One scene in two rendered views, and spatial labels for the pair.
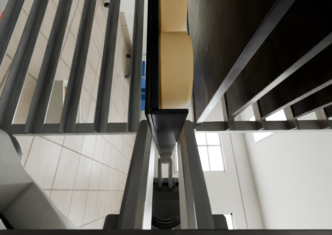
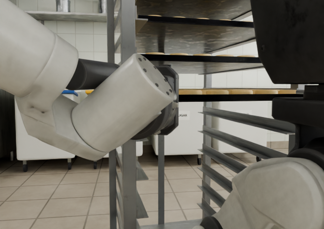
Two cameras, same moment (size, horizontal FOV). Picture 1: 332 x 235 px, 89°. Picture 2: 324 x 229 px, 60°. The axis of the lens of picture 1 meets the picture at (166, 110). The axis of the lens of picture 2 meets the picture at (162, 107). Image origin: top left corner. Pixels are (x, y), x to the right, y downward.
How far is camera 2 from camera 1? 0.52 m
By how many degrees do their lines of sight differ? 57
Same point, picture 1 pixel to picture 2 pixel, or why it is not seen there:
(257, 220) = not seen: outside the picture
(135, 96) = (270, 123)
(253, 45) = (174, 58)
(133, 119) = (286, 127)
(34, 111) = not seen: hidden behind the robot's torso
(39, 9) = (217, 197)
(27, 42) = not seen: hidden behind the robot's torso
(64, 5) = (215, 176)
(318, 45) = (179, 22)
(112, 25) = (226, 138)
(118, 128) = (292, 144)
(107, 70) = (252, 147)
